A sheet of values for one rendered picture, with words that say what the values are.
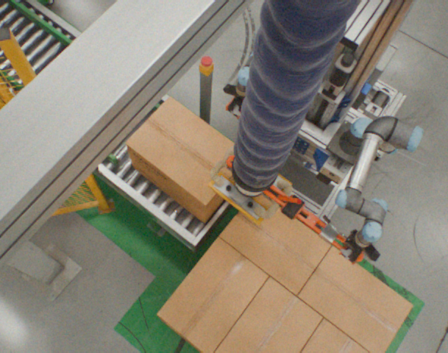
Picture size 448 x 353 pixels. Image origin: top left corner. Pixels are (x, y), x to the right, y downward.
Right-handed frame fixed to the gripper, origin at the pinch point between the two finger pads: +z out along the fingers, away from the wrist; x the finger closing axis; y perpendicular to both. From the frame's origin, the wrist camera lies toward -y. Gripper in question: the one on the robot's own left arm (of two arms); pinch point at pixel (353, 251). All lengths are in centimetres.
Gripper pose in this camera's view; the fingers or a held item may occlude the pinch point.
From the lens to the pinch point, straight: 247.5
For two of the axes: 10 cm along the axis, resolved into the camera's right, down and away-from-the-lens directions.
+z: -0.5, 3.4, 9.4
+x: -6.4, 7.1, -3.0
